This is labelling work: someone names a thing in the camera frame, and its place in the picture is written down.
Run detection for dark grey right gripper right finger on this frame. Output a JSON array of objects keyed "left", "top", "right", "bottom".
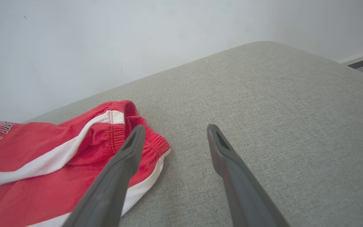
[{"left": 207, "top": 124, "right": 291, "bottom": 227}]

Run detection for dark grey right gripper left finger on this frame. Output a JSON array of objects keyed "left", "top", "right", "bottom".
[{"left": 62, "top": 125, "right": 146, "bottom": 227}]

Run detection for red shorts with white stripe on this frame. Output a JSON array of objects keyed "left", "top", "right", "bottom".
[{"left": 0, "top": 100, "right": 171, "bottom": 227}]

